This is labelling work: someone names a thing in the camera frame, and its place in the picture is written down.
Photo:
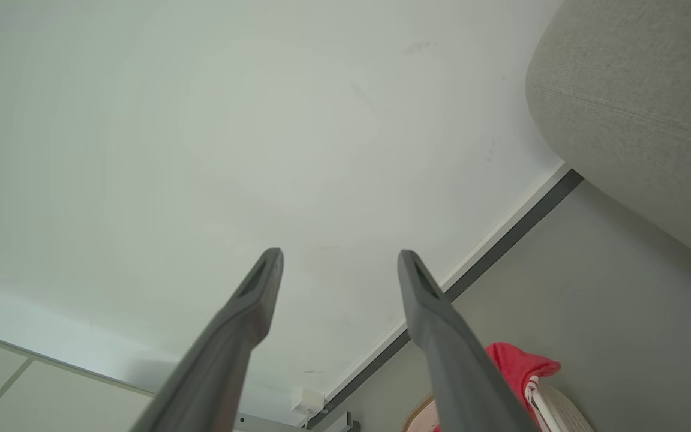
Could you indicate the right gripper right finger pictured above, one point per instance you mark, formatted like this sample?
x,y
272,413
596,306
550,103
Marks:
x,y
459,372

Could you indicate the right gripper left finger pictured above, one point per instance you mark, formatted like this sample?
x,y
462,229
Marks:
x,y
219,360

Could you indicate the red garment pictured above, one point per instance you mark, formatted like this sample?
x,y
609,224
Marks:
x,y
516,363

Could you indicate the white laundry basket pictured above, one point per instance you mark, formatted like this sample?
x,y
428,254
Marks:
x,y
561,411

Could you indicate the grey fabric sofa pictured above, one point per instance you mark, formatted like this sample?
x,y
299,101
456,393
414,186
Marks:
x,y
645,102

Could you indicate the grey metal frame post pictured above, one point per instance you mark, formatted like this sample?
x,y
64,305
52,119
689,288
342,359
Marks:
x,y
285,423

